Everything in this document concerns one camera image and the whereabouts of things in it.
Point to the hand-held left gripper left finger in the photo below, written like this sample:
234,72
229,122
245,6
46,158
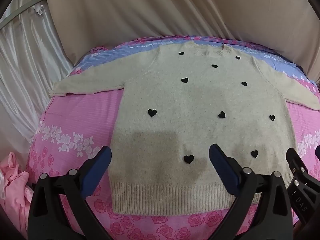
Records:
100,170

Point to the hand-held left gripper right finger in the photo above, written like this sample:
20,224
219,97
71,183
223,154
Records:
222,167

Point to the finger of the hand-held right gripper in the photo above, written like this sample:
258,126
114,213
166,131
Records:
318,152
298,180

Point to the beige sweater with black hearts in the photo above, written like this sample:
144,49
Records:
175,105

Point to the pink floral bedsheet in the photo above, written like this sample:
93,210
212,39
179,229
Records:
75,120

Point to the pink garment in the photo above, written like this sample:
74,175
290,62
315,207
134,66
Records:
15,185

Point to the white satin curtain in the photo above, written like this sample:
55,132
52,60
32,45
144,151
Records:
25,55

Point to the beige draped cloth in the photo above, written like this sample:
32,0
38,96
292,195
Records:
150,10

